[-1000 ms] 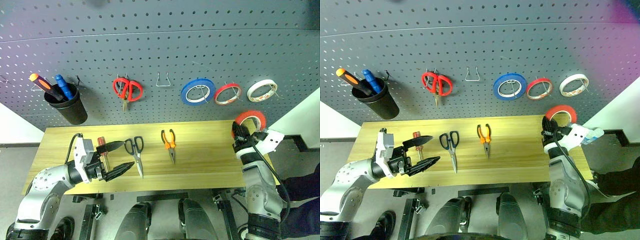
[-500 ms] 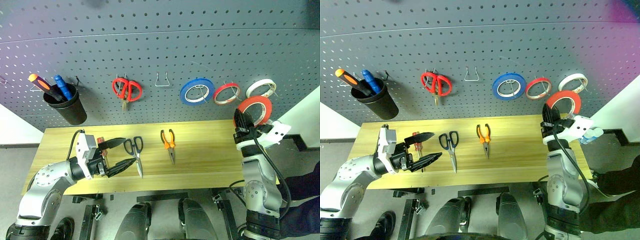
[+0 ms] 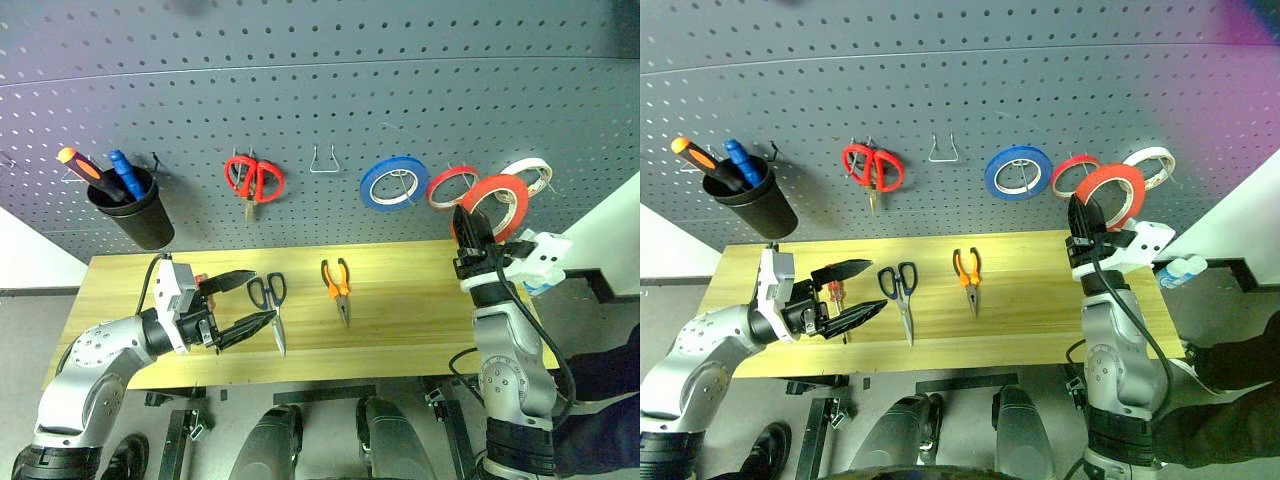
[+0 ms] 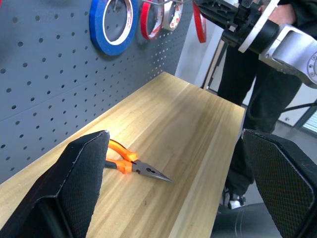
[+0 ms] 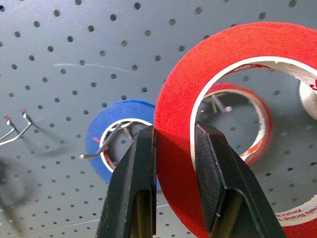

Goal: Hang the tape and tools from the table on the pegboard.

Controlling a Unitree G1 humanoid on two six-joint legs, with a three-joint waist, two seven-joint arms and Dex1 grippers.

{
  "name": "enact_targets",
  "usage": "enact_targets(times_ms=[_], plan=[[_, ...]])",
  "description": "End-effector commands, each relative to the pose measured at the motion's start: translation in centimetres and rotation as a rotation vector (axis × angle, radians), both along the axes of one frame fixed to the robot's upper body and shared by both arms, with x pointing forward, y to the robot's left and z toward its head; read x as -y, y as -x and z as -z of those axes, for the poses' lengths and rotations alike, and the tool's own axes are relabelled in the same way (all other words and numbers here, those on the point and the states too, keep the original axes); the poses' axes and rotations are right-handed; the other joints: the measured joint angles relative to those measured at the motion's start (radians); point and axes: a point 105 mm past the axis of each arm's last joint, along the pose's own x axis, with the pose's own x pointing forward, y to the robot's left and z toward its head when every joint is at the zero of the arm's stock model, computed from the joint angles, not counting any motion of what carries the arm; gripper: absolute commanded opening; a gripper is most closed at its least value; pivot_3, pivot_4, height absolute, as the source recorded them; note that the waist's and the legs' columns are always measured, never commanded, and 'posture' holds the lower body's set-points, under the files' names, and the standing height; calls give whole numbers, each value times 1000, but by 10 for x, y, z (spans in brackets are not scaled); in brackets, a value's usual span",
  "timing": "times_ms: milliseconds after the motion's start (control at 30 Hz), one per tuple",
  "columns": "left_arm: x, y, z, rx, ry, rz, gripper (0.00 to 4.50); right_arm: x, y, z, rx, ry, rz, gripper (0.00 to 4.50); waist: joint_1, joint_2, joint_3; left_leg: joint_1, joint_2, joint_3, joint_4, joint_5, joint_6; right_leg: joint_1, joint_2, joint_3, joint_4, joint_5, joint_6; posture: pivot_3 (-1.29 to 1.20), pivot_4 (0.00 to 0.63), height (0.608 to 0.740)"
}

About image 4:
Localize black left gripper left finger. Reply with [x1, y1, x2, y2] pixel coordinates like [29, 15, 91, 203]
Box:
[0, 129, 110, 238]

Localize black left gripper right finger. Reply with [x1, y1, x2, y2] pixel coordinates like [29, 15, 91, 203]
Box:
[241, 128, 317, 238]

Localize thin red tape roll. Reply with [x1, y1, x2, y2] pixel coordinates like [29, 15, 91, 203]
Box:
[192, 1, 208, 44]

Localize orange black needle-nose pliers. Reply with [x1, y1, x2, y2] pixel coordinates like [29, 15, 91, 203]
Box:
[104, 138, 173, 183]

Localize white printed tape roll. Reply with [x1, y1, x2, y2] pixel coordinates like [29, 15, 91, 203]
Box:
[162, 0, 184, 32]

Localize wide red tape roll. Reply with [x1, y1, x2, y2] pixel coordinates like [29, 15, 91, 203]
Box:
[140, 0, 164, 41]

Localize grey metal pegboard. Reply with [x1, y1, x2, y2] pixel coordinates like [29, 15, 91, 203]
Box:
[0, 0, 194, 185]

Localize blue tape roll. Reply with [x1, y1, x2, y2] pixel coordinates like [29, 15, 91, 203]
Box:
[89, 0, 139, 56]

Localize bystander bare hand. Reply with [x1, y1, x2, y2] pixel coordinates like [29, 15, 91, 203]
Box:
[268, 3, 297, 25]

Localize black white sneaker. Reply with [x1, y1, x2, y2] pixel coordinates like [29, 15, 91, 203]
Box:
[222, 187, 246, 210]

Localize black rounded cover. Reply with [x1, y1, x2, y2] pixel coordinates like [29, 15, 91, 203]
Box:
[214, 202, 282, 238]

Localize person in black clothes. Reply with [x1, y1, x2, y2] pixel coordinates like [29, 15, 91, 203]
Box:
[217, 0, 317, 199]

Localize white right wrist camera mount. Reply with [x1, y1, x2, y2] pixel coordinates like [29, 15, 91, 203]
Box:
[237, 0, 280, 53]

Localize wooden door frame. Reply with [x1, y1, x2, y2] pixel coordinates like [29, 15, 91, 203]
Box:
[202, 39, 224, 90]

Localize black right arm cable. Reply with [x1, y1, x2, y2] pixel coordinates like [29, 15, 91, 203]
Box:
[282, 101, 317, 112]

